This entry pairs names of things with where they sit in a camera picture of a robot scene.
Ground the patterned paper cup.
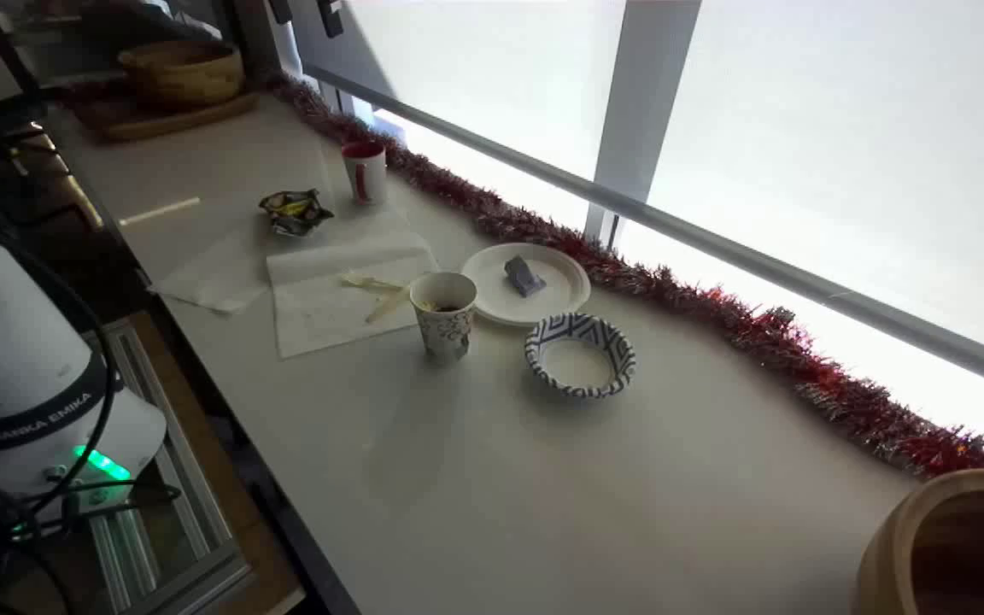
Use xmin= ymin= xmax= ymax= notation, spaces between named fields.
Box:
xmin=407 ymin=268 xmax=481 ymax=366

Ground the small grey packet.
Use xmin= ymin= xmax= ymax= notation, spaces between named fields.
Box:
xmin=501 ymin=254 xmax=551 ymax=300

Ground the thin white strip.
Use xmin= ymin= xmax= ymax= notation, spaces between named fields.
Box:
xmin=115 ymin=195 xmax=206 ymax=229

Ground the woven wicker basket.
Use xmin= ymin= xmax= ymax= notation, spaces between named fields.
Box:
xmin=114 ymin=37 xmax=246 ymax=111

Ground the brown wooden tray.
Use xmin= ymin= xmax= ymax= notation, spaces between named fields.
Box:
xmin=61 ymin=83 xmax=264 ymax=148

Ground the cream plastic fork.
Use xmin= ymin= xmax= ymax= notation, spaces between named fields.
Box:
xmin=358 ymin=282 xmax=415 ymax=329

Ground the black stand pole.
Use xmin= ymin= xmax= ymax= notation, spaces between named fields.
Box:
xmin=0 ymin=0 xmax=44 ymax=107

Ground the embossed white paper towel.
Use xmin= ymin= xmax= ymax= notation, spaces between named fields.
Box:
xmin=264 ymin=233 xmax=442 ymax=363
xmin=152 ymin=219 xmax=281 ymax=321

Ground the grey window frame post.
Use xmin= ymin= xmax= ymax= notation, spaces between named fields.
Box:
xmin=581 ymin=0 xmax=706 ymax=248

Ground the large wooden bowl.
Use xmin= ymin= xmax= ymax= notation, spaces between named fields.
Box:
xmin=849 ymin=465 xmax=984 ymax=615

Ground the white round plate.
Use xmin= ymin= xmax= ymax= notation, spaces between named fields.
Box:
xmin=456 ymin=239 xmax=595 ymax=331

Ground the white mug red handle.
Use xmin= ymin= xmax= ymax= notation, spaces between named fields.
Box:
xmin=339 ymin=136 xmax=392 ymax=209

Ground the grey window rail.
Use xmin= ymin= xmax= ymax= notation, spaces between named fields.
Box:
xmin=307 ymin=65 xmax=984 ymax=402

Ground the red silver tinsel garland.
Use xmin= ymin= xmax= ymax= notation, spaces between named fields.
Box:
xmin=276 ymin=71 xmax=984 ymax=478

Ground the aluminium extrusion frame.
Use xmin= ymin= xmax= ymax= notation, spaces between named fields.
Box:
xmin=57 ymin=318 xmax=255 ymax=615

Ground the black Smartfood snack packet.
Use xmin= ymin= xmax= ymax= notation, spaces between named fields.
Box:
xmin=255 ymin=188 xmax=336 ymax=239

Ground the blue white patterned paper bowl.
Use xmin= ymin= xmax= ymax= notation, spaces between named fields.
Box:
xmin=518 ymin=311 xmax=640 ymax=402

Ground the cream plastic knife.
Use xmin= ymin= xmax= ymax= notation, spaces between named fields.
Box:
xmin=336 ymin=268 xmax=407 ymax=298

